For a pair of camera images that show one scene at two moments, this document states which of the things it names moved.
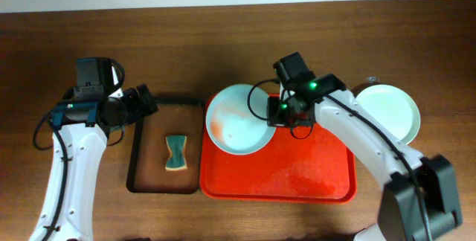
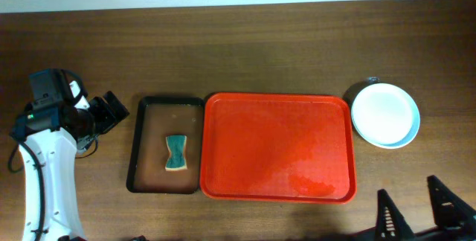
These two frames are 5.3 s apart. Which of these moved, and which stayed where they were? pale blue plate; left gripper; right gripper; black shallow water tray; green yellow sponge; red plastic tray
Moved: left gripper; pale blue plate; right gripper
Stayed: green yellow sponge; black shallow water tray; red plastic tray
